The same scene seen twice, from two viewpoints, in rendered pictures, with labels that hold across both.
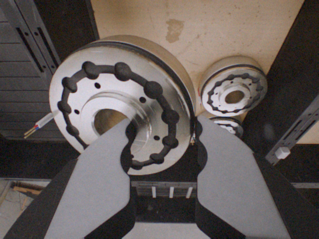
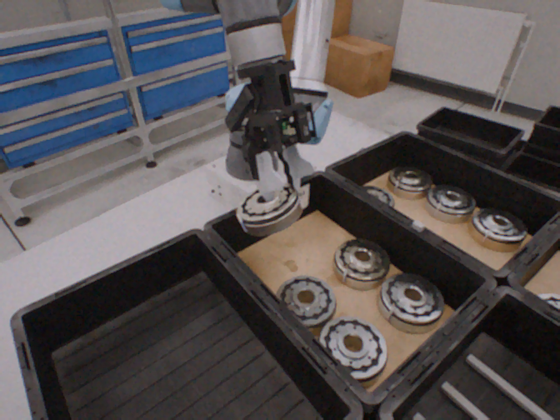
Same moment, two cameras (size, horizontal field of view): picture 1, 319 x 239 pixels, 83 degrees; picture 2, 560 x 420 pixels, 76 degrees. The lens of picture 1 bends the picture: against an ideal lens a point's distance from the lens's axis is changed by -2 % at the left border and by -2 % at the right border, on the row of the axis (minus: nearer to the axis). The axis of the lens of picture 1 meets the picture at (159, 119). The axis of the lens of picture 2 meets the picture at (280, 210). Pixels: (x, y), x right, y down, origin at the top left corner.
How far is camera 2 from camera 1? 0.62 m
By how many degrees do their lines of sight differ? 93
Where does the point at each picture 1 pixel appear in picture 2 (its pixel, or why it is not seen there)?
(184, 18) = (291, 257)
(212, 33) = (312, 254)
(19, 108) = not seen: outside the picture
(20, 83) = (188, 391)
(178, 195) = not seen: outside the picture
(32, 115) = not seen: outside the picture
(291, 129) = (390, 216)
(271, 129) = (400, 236)
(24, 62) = (195, 354)
